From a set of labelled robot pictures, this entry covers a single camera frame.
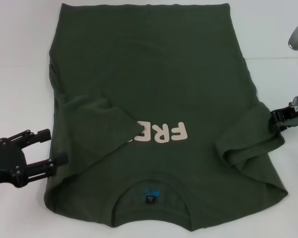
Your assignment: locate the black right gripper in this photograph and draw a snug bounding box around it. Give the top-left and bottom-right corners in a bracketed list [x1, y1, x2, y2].
[268, 93, 298, 132]

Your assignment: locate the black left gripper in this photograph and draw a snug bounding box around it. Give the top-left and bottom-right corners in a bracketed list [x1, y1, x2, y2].
[0, 128, 70, 188]

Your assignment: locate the dark green FREE t-shirt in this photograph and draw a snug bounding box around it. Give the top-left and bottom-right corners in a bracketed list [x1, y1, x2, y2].
[43, 2, 289, 229]

